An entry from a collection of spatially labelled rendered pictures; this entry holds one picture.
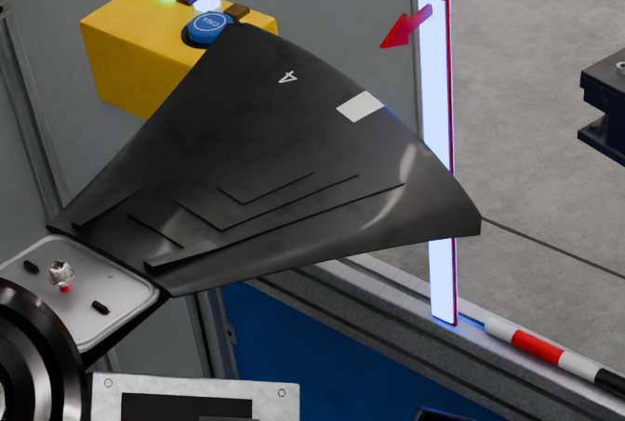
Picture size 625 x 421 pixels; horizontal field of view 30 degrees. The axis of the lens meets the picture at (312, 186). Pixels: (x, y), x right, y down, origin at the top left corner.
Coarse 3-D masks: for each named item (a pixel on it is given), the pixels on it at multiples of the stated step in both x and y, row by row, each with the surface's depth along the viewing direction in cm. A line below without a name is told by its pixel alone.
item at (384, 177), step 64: (256, 64) 78; (320, 64) 79; (192, 128) 73; (256, 128) 73; (320, 128) 74; (384, 128) 76; (128, 192) 68; (192, 192) 68; (256, 192) 68; (320, 192) 70; (384, 192) 72; (448, 192) 74; (128, 256) 64; (192, 256) 64; (256, 256) 65; (320, 256) 66
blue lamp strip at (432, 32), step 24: (432, 0) 82; (432, 24) 83; (432, 48) 84; (432, 72) 86; (432, 96) 87; (432, 120) 89; (432, 144) 90; (432, 264) 98; (432, 288) 100; (432, 312) 102
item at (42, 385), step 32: (0, 288) 54; (0, 320) 55; (32, 320) 55; (0, 352) 54; (32, 352) 55; (64, 352) 55; (0, 384) 54; (32, 384) 54; (64, 384) 55; (0, 416) 54; (32, 416) 54; (64, 416) 54
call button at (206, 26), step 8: (200, 16) 104; (208, 16) 103; (216, 16) 103; (224, 16) 103; (192, 24) 103; (200, 24) 103; (208, 24) 102; (216, 24) 102; (224, 24) 102; (192, 32) 102; (200, 32) 102; (208, 32) 101; (216, 32) 101; (200, 40) 102; (208, 40) 102
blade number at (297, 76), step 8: (288, 64) 78; (280, 72) 78; (288, 72) 78; (296, 72) 78; (304, 72) 78; (272, 80) 77; (280, 80) 77; (288, 80) 77; (296, 80) 77; (304, 80) 77; (280, 88) 77; (288, 88) 77
